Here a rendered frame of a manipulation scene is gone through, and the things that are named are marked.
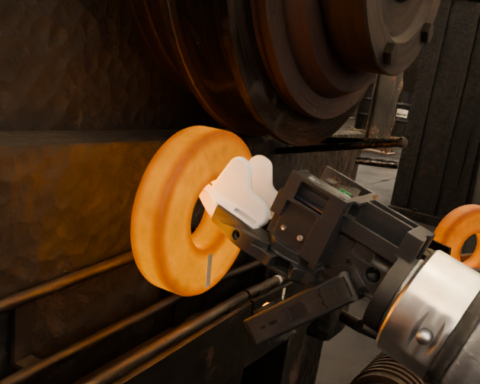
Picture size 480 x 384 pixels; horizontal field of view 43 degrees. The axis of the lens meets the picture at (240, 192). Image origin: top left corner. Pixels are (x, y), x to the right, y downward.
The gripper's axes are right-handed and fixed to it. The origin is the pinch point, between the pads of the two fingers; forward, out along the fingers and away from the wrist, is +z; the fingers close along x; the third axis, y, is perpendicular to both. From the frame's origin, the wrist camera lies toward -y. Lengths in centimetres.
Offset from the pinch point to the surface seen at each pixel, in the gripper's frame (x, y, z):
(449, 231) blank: -61, -6, -13
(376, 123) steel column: -868, -112, 258
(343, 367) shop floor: -147, -88, 4
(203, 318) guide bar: -3.2, -12.9, -4.0
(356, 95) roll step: -27.9, 10.8, 0.8
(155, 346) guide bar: 4.4, -13.5, -4.2
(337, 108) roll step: -22.5, 9.0, 0.2
